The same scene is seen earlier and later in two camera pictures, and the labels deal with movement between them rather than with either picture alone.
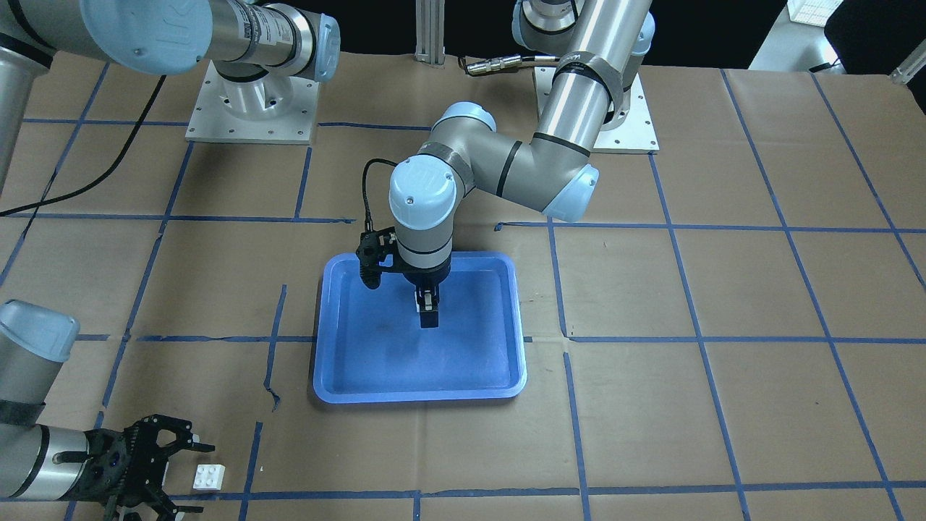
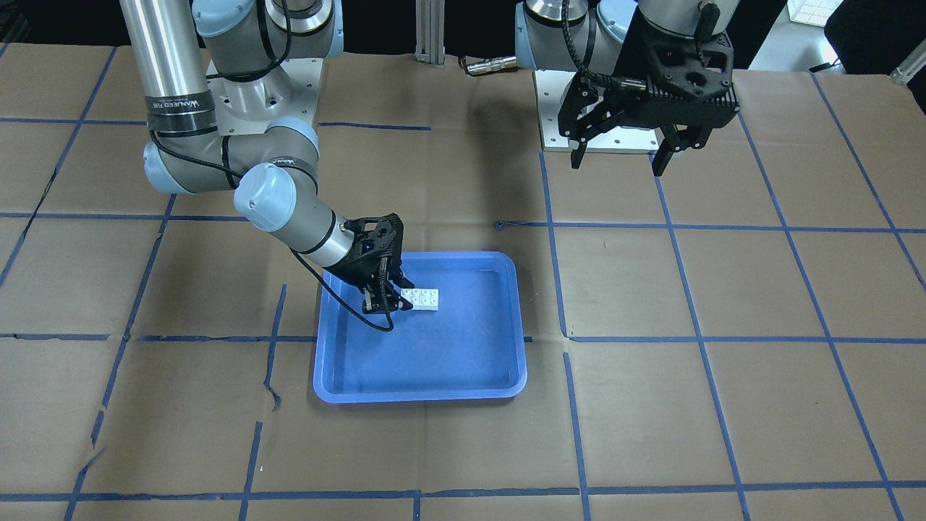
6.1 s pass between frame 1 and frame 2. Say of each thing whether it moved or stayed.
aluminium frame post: stayed
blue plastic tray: stayed
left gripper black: moved
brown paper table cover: stayed
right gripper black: moved
